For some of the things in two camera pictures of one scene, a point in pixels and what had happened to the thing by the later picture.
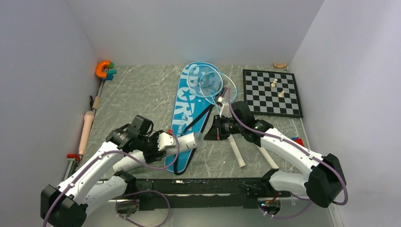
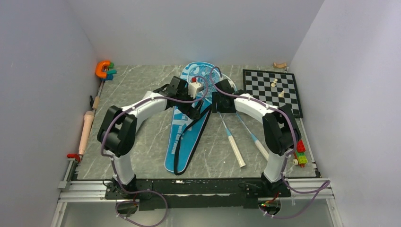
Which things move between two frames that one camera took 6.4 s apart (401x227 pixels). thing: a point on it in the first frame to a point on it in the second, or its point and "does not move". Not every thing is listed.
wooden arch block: (280, 66) does not move
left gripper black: (150, 157) to (193, 113)
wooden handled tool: (97, 99) does not move
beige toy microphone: (88, 119) does not move
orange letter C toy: (99, 72) does not move
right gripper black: (216, 132) to (216, 106)
